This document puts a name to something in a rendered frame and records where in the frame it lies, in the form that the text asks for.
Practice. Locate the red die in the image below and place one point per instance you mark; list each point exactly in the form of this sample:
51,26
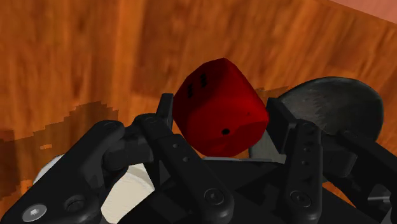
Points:
217,111

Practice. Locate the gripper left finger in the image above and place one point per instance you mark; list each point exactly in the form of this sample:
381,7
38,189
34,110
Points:
183,161

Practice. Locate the dark grey round bowl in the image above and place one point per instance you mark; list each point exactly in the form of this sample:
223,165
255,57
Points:
335,102

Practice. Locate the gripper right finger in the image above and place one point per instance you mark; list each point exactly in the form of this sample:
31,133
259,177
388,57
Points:
305,173

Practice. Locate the white round object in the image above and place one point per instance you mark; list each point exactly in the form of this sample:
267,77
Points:
130,192

